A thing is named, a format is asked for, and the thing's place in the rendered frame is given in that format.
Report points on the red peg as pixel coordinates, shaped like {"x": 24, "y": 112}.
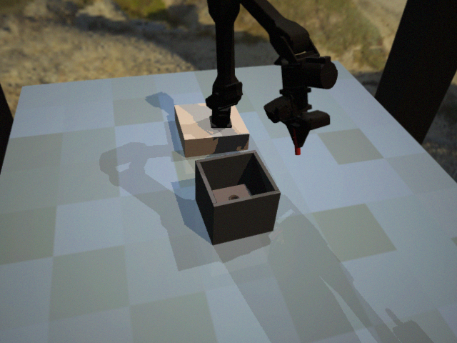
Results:
{"x": 297, "y": 149}

